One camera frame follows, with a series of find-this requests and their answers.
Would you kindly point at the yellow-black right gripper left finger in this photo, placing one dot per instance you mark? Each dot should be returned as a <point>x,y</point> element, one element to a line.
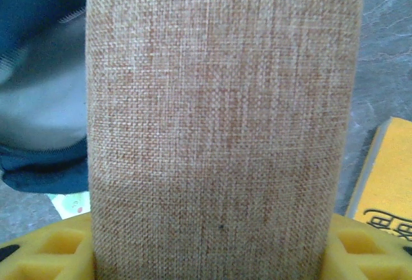
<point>42,254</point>

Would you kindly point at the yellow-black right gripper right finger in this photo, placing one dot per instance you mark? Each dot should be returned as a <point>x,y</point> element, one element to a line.
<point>370,254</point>

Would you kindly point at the green notebook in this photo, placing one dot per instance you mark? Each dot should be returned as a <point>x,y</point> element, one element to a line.
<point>69,204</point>

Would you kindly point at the yellow book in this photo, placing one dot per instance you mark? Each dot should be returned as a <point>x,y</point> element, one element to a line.
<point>389,170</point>

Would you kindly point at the navy blue backpack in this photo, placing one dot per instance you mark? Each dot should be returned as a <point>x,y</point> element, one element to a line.
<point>38,99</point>

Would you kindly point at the pink fabric pencil case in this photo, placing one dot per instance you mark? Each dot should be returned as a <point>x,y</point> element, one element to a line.
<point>219,116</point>

